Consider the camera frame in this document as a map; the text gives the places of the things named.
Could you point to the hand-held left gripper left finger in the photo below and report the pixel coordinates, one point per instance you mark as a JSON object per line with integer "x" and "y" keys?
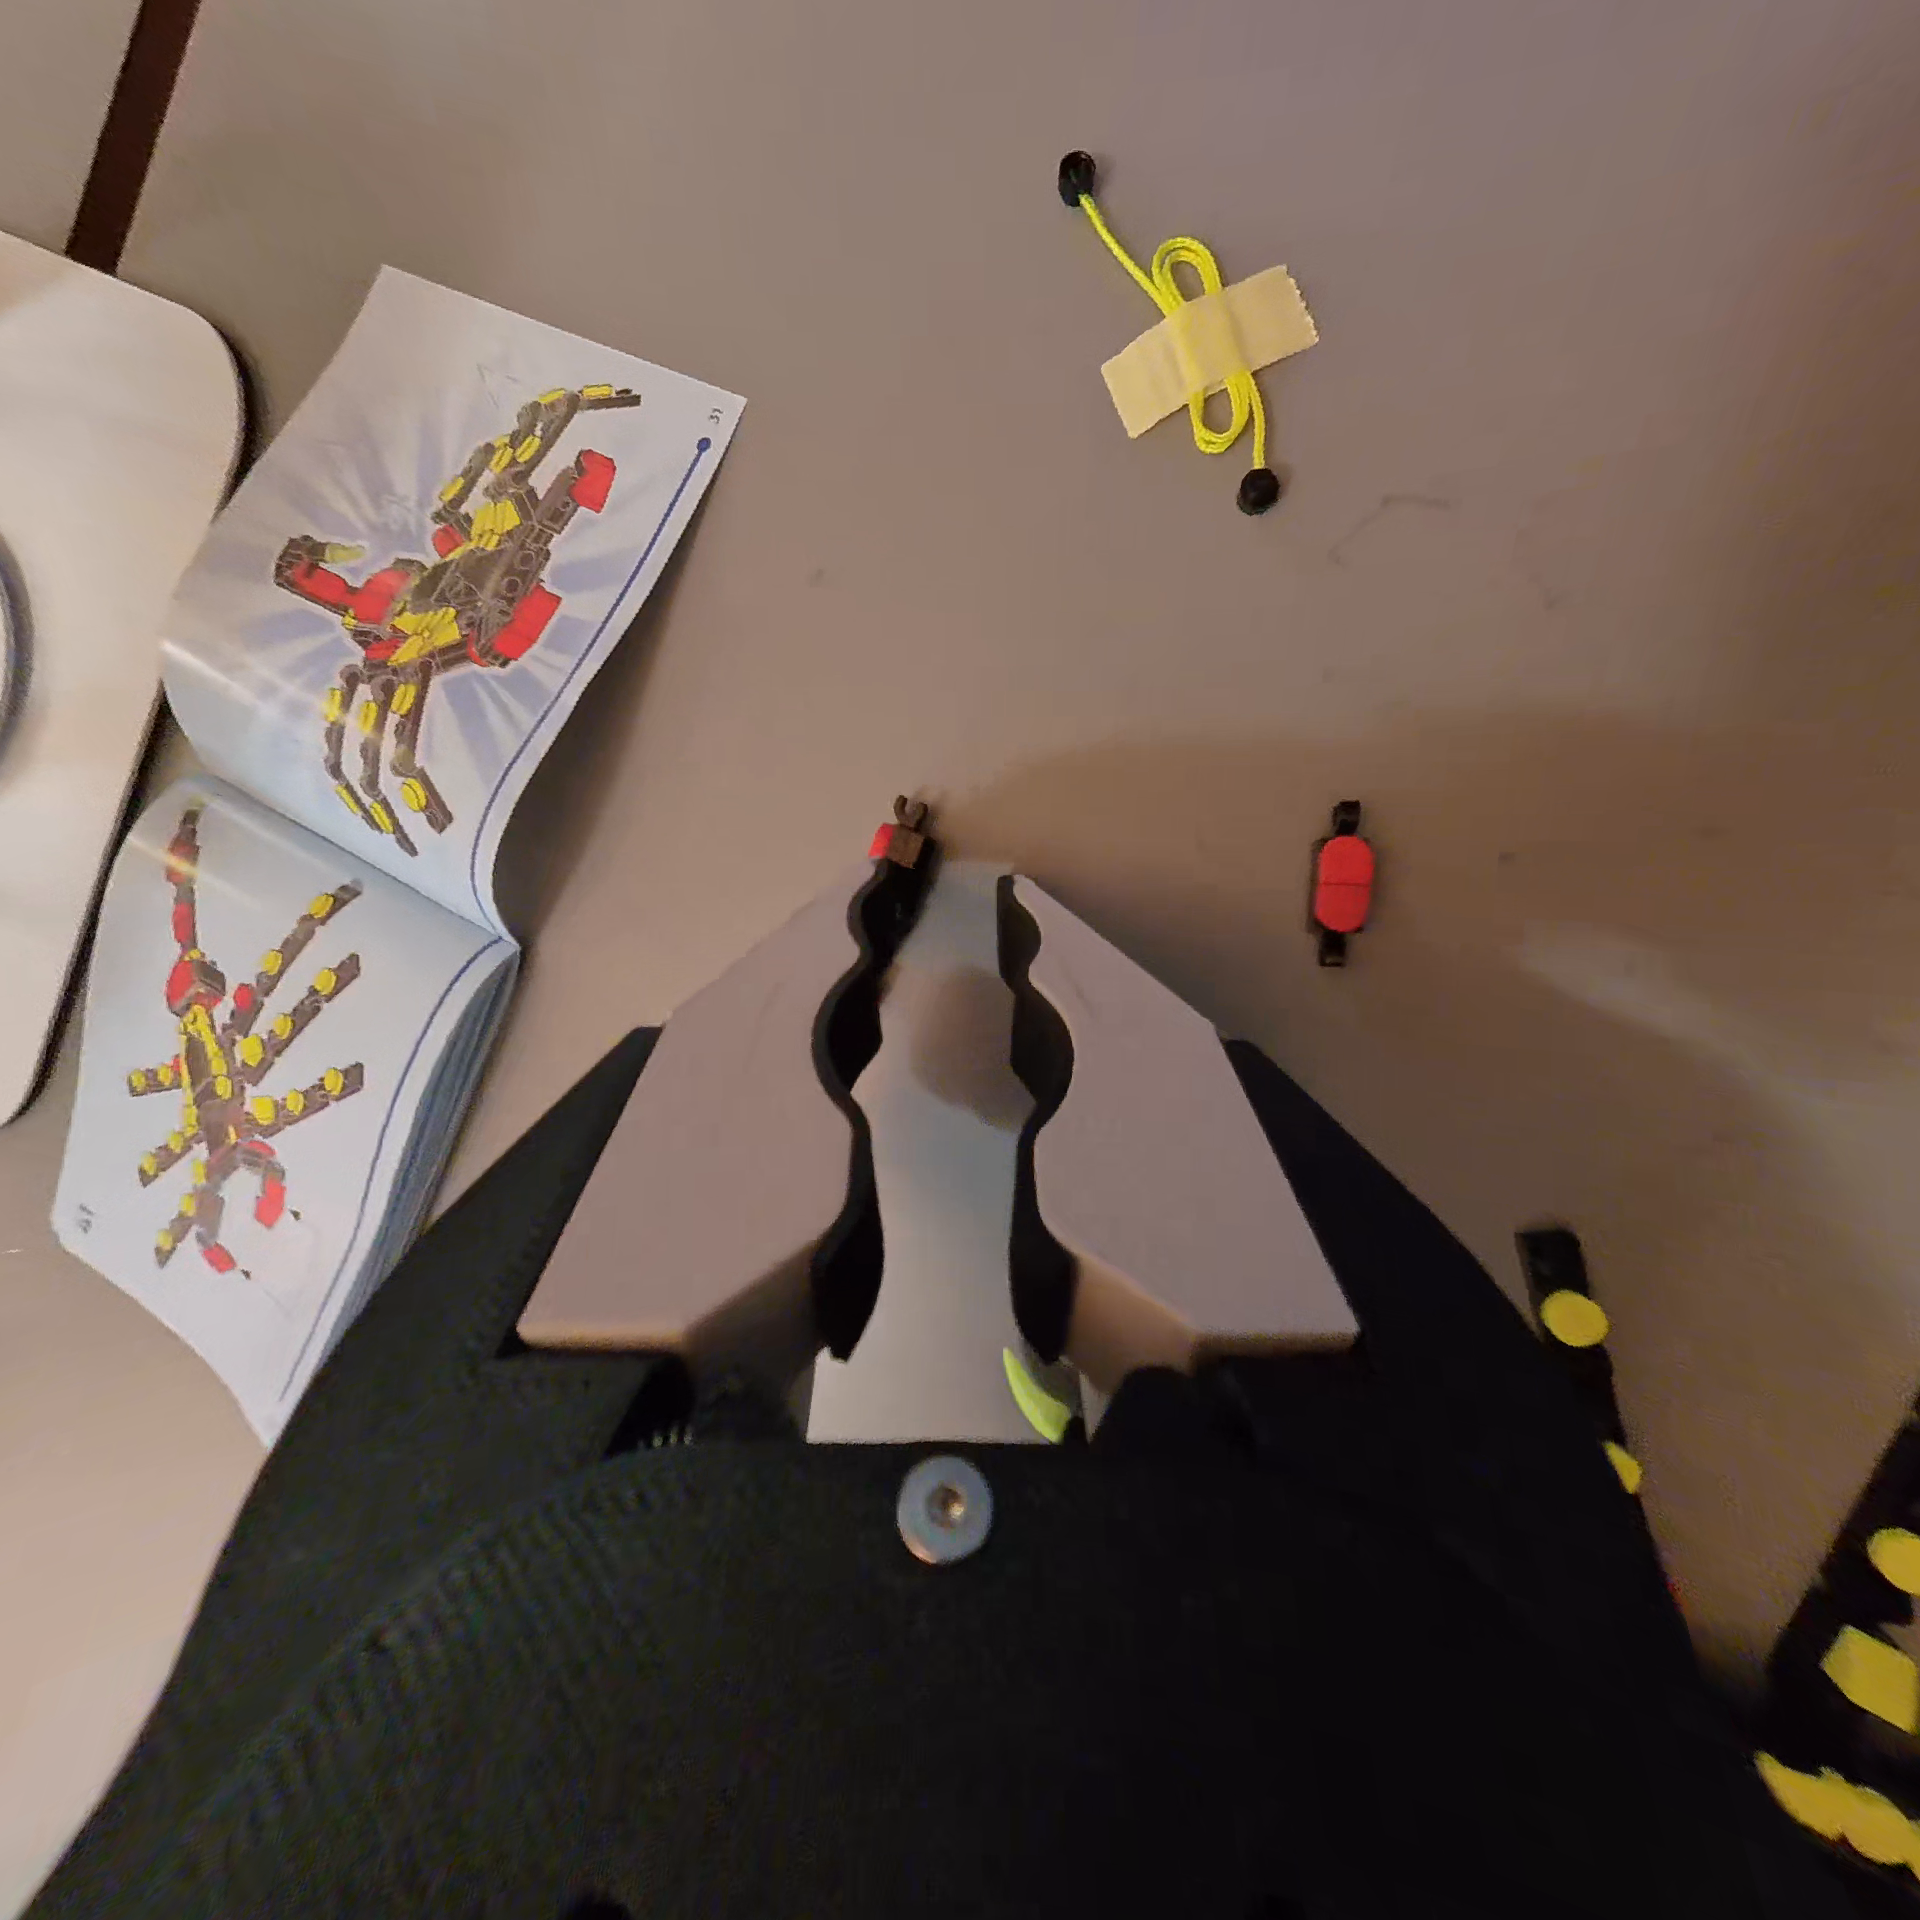
{"x": 690, "y": 1186}

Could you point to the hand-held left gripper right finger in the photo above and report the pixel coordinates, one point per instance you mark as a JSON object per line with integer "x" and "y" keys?
{"x": 1198, "y": 1186}

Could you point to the small black red lego assembly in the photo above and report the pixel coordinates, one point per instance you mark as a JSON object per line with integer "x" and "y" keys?
{"x": 1342, "y": 888}

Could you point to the red black lego claw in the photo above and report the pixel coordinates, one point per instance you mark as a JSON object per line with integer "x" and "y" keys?
{"x": 898, "y": 848}

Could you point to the lego instruction booklet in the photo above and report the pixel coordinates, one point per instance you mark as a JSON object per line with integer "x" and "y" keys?
{"x": 302, "y": 1050}

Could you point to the black yellow lego scorpion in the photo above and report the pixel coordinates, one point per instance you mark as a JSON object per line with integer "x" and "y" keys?
{"x": 1867, "y": 1674}

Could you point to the white tablet stand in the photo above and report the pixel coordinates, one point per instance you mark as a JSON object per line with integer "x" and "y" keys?
{"x": 104, "y": 523}

